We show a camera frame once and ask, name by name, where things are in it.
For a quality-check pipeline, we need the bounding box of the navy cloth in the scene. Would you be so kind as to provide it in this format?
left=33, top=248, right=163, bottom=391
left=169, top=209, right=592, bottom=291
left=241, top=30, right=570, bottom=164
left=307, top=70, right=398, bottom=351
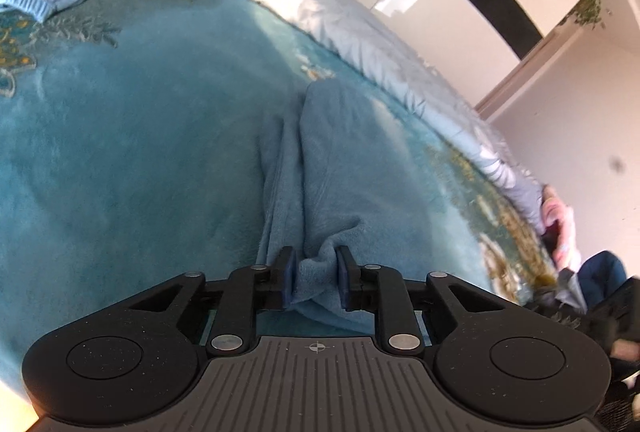
left=575, top=251, right=629, bottom=313

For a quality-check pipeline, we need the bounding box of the light grey cloth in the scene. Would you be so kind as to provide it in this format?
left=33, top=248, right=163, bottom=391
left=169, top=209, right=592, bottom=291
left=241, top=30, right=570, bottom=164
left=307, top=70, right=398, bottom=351
left=556, top=262, right=587, bottom=313

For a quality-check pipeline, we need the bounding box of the grey-blue flowered quilt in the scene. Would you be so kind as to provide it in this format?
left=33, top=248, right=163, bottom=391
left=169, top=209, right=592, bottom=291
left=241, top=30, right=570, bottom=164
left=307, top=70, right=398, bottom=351
left=141, top=0, right=549, bottom=233

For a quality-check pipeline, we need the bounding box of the pink cloth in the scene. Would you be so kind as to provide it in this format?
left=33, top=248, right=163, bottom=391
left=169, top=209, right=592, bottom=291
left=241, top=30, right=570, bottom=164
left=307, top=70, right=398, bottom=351
left=540, top=184, right=584, bottom=269

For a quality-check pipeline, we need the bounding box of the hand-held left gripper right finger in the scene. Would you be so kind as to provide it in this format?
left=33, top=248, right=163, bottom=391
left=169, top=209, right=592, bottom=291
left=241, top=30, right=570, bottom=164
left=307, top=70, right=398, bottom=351
left=335, top=245, right=507, bottom=357

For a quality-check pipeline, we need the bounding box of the teal floral blanket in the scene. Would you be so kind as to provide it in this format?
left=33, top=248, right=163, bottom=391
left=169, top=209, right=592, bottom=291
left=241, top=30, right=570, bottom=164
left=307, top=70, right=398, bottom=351
left=0, top=0, right=566, bottom=413

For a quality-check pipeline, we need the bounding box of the blue towel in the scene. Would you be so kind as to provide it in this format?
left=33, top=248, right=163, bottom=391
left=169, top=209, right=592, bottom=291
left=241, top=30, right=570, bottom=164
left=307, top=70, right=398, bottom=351
left=255, top=79, right=437, bottom=339

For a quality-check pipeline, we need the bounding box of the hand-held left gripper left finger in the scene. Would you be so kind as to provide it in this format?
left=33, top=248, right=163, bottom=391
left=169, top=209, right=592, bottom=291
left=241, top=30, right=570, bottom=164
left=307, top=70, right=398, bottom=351
left=127, top=246, right=297, bottom=358

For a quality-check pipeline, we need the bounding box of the green hanging plant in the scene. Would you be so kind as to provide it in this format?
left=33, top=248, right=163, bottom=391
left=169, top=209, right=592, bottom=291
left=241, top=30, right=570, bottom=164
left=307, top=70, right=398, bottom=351
left=569, top=0, right=609, bottom=30

